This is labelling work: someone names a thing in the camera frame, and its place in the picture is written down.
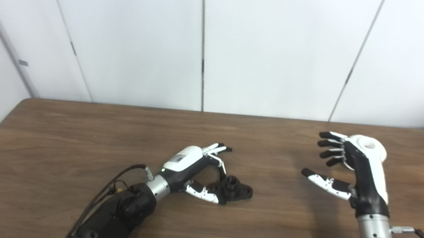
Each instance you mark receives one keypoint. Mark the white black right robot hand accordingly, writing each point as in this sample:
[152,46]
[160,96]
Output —
[369,186]

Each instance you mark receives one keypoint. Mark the round white plastic piece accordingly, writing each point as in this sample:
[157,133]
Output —
[379,150]

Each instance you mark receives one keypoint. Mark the black flanged holder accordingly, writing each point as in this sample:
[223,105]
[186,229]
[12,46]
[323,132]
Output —
[238,192]

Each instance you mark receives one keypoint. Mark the small grey wall tag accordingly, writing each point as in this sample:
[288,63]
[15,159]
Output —
[23,63]

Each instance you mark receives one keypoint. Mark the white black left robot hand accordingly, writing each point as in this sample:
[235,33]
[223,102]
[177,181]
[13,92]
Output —
[184,165]

